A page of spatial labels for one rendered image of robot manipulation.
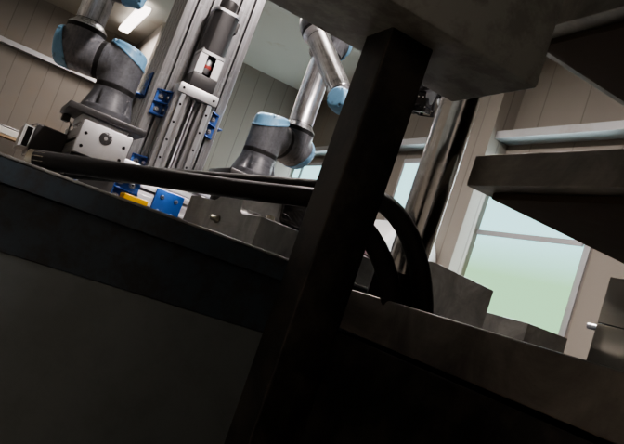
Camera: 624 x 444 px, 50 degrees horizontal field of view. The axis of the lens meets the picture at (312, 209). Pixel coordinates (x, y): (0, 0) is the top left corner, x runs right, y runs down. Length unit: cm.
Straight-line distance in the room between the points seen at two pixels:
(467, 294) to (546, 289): 301
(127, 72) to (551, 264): 329
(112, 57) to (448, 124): 123
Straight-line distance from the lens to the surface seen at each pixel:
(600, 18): 102
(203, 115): 219
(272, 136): 216
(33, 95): 921
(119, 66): 204
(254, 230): 121
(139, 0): 184
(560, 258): 460
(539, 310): 459
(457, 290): 156
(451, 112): 105
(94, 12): 212
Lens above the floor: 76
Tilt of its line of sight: 7 degrees up
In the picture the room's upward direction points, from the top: 19 degrees clockwise
